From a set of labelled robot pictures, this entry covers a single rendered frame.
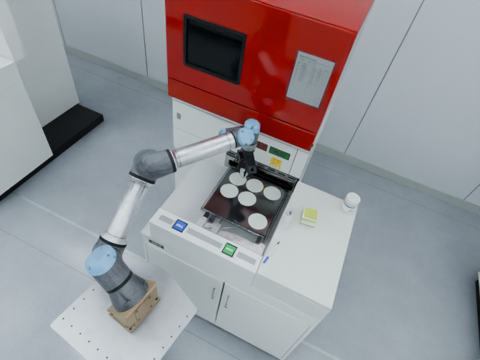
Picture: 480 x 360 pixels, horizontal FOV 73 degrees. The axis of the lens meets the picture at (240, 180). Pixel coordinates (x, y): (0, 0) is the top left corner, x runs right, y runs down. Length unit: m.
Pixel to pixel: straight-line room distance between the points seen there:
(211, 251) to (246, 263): 0.16
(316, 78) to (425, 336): 2.08
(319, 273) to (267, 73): 0.91
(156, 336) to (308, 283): 0.68
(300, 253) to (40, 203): 2.19
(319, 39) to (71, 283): 2.16
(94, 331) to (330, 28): 1.49
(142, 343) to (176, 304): 0.20
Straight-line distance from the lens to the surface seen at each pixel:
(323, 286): 1.53
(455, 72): 3.07
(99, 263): 1.32
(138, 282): 1.39
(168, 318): 1.53
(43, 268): 2.72
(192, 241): 1.53
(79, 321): 1.59
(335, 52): 1.37
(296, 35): 1.39
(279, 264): 1.52
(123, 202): 1.42
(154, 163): 1.27
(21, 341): 2.56
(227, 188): 1.80
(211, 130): 1.88
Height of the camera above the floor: 2.27
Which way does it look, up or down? 48 degrees down
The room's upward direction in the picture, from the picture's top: 11 degrees clockwise
